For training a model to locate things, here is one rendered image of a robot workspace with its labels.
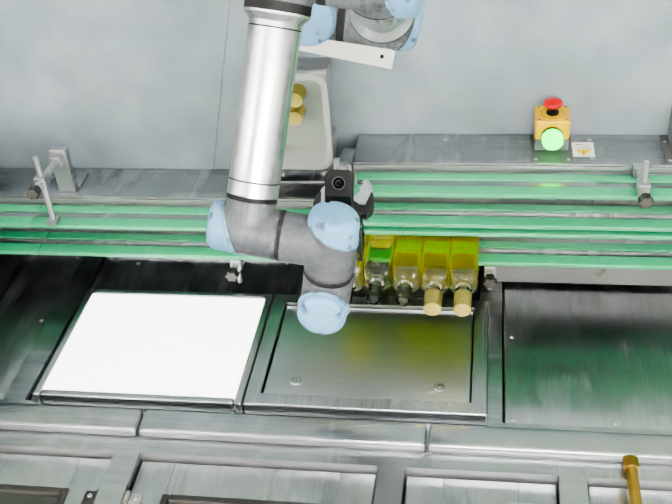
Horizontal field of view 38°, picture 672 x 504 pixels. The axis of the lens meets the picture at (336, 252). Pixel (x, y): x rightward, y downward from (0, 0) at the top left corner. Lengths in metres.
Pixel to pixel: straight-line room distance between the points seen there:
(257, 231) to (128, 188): 0.89
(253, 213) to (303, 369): 0.64
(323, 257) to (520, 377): 0.71
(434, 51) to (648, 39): 0.42
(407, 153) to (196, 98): 0.49
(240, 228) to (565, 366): 0.86
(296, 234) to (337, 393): 0.59
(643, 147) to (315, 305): 0.93
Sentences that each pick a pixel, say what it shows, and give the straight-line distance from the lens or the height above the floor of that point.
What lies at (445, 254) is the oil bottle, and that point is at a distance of 2.00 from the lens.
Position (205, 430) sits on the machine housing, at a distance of 1.89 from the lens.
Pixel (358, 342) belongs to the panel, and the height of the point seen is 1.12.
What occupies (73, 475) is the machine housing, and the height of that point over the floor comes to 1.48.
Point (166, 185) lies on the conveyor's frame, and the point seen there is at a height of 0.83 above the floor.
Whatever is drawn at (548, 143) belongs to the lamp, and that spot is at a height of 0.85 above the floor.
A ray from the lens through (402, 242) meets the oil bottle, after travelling 2.03.
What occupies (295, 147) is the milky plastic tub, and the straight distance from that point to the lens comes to 2.18.
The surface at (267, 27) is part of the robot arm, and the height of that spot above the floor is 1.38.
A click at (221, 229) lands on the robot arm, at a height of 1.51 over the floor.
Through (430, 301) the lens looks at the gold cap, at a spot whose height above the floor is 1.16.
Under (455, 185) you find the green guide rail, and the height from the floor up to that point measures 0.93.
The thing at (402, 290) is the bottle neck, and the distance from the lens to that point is 1.92.
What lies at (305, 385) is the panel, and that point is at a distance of 1.94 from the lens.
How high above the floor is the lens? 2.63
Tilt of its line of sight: 53 degrees down
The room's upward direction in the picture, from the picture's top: 167 degrees counter-clockwise
